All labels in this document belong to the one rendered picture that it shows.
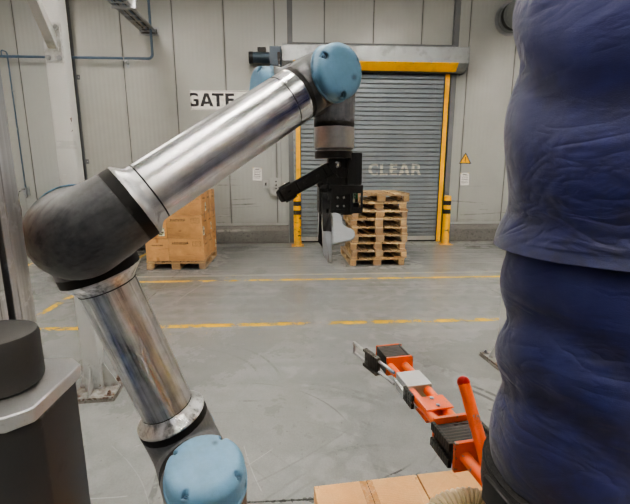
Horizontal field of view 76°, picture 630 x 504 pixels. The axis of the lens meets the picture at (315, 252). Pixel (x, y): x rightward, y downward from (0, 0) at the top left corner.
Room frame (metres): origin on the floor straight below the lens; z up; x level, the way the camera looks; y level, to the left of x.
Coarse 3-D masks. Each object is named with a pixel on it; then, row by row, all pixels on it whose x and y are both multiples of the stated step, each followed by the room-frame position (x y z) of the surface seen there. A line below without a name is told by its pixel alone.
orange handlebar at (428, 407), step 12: (396, 372) 0.93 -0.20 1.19; (420, 396) 0.82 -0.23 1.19; (432, 396) 0.81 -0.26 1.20; (420, 408) 0.79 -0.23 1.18; (432, 408) 0.77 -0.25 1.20; (444, 408) 0.77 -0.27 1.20; (432, 420) 0.74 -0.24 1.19; (468, 456) 0.63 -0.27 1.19; (468, 468) 0.61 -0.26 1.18; (480, 468) 0.60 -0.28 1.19; (480, 480) 0.58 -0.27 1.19
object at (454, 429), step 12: (444, 420) 0.71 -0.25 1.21; (456, 420) 0.72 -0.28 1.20; (432, 432) 0.71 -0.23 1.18; (444, 432) 0.68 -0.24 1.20; (456, 432) 0.68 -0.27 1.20; (468, 432) 0.68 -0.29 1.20; (432, 444) 0.70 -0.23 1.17; (444, 444) 0.65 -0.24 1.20; (456, 444) 0.63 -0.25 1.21; (468, 444) 0.64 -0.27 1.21; (444, 456) 0.65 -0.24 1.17; (456, 456) 0.63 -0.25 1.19; (456, 468) 0.63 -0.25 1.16
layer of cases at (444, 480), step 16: (368, 480) 1.33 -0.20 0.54; (384, 480) 1.33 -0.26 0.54; (400, 480) 1.33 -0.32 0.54; (416, 480) 1.33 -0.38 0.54; (432, 480) 1.33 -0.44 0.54; (448, 480) 1.33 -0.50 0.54; (464, 480) 1.33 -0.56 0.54; (320, 496) 1.25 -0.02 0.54; (336, 496) 1.25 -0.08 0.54; (352, 496) 1.25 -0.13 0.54; (368, 496) 1.25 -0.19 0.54; (384, 496) 1.25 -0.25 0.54; (400, 496) 1.25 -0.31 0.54; (416, 496) 1.25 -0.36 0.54; (432, 496) 1.25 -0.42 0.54
